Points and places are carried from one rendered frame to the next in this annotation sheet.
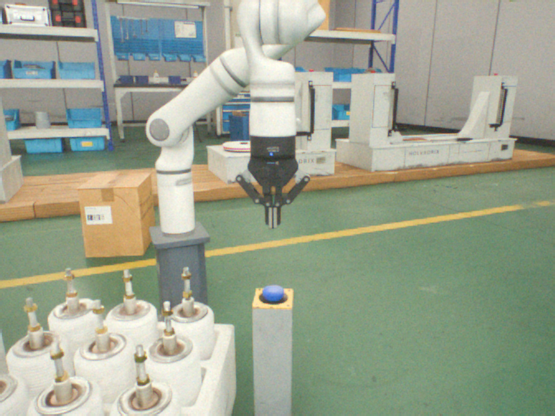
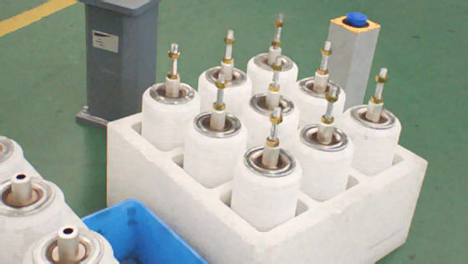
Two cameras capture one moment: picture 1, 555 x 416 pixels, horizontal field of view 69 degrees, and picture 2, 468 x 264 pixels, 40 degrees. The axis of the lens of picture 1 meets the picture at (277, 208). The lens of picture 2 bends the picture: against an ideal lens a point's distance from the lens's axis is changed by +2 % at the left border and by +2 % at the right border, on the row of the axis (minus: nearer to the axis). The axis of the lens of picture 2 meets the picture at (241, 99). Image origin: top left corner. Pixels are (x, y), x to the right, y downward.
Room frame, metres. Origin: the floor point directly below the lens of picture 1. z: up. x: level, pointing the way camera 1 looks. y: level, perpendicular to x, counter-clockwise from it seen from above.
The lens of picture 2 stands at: (0.02, 1.02, 0.76)
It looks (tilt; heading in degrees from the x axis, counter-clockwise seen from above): 29 degrees down; 312
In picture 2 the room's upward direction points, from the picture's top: 7 degrees clockwise
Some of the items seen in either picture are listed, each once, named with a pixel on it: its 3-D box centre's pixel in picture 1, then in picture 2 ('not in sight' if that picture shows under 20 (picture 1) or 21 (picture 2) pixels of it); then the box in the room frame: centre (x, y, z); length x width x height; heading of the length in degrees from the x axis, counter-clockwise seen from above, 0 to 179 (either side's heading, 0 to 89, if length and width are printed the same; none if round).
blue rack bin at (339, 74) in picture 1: (342, 74); not in sight; (6.27, -0.96, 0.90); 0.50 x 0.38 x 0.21; 21
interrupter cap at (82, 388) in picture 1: (64, 395); (323, 138); (0.49, 0.31, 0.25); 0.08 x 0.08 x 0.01
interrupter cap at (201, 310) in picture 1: (188, 312); (273, 63); (0.71, 0.18, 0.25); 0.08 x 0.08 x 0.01
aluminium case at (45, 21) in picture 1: (29, 18); not in sight; (4.73, 2.67, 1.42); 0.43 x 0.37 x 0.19; 25
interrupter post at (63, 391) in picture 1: (63, 388); (325, 130); (0.49, 0.31, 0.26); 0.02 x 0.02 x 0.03
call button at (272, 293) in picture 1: (273, 295); (356, 20); (0.66, 0.01, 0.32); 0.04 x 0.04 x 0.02
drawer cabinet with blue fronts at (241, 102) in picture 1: (231, 112); not in sight; (6.35, 0.70, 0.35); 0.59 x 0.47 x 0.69; 22
